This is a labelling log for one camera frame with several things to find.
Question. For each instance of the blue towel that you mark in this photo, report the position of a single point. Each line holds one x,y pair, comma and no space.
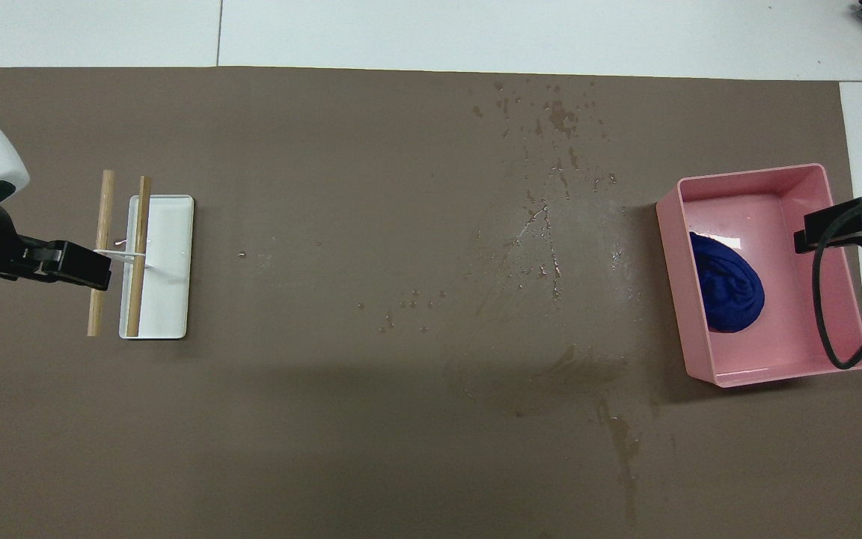
730,288

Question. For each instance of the wooden dowel rod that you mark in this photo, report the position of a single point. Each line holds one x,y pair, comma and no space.
135,307
105,202

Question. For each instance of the pink plastic bin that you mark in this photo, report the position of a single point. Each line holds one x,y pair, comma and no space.
790,329

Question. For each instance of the brown table mat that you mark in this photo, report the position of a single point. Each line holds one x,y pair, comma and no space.
401,374

